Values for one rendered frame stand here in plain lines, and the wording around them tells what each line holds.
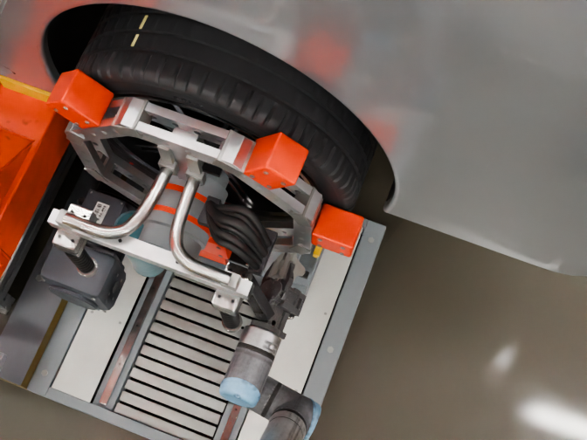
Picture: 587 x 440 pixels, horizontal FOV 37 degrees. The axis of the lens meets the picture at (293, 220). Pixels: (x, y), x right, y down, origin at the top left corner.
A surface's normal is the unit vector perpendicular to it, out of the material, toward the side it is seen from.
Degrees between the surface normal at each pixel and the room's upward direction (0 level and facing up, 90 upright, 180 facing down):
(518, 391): 0
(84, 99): 45
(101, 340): 0
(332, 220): 0
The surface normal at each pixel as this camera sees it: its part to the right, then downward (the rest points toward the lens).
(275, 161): 0.54, -0.07
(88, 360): 0.00, -0.33
